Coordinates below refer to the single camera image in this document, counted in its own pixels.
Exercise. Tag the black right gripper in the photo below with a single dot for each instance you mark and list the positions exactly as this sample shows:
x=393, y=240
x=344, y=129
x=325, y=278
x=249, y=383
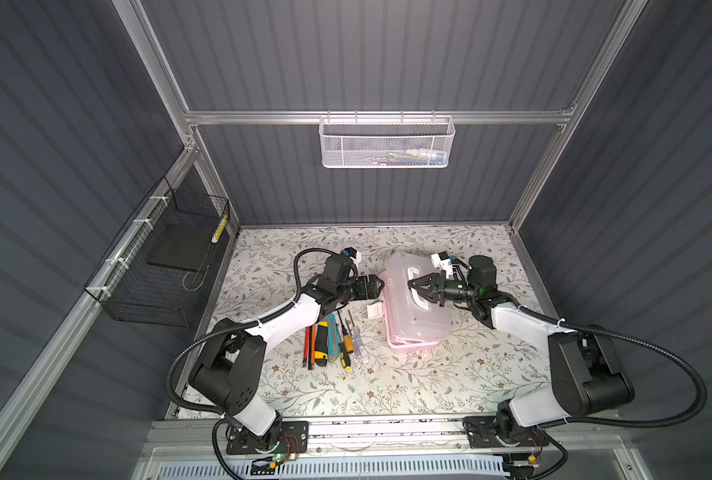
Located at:
x=434, y=281

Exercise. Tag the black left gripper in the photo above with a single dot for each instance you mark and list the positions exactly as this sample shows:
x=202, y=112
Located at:
x=373, y=291

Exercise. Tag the clear tool box lid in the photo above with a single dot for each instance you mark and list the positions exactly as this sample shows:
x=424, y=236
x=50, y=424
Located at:
x=396, y=295

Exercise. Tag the red hex key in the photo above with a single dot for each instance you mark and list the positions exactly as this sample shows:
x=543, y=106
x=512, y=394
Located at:
x=306, y=351

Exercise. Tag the yellow black utility knife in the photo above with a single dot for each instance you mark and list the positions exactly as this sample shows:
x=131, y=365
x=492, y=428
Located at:
x=321, y=343

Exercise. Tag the pink tool box base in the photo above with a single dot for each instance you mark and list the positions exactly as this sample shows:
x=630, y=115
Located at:
x=414, y=333

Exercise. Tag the orange hex key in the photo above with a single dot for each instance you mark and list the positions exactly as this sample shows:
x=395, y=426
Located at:
x=311, y=337

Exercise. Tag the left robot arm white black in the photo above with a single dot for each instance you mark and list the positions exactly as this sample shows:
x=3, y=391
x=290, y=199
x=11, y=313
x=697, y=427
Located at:
x=228, y=369

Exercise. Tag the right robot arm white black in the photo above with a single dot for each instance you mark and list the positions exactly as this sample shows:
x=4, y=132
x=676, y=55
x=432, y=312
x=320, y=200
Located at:
x=587, y=375

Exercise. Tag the white latch of tool box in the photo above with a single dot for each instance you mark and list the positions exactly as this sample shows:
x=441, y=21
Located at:
x=375, y=310

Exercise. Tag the teal utility knife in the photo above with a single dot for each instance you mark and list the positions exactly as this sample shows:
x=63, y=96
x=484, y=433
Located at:
x=333, y=342

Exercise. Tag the yellow tube in black basket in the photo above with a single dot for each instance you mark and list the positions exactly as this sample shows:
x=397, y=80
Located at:
x=219, y=230

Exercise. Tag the black pad in basket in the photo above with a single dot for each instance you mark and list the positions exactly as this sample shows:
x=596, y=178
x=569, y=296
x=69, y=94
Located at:
x=182, y=247

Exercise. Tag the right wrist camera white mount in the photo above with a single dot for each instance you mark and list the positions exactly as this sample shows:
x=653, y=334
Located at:
x=444, y=261

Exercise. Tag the clear handled screwdriver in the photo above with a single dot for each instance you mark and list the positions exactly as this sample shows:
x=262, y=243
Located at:
x=355, y=334

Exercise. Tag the yellow handled screwdriver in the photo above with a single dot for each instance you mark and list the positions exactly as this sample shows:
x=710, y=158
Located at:
x=345, y=344

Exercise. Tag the white wire mesh basket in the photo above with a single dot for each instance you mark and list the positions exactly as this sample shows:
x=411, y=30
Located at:
x=386, y=146

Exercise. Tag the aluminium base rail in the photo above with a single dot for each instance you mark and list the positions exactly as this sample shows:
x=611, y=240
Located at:
x=381, y=433

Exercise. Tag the black wire basket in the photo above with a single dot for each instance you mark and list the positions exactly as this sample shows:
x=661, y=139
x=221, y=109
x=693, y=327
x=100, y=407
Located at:
x=130, y=290

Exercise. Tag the horizontal aluminium frame bar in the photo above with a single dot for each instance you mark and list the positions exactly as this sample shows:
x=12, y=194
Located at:
x=288, y=117

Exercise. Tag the aluminium corner frame post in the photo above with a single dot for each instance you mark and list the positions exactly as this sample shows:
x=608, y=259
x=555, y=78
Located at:
x=149, y=48

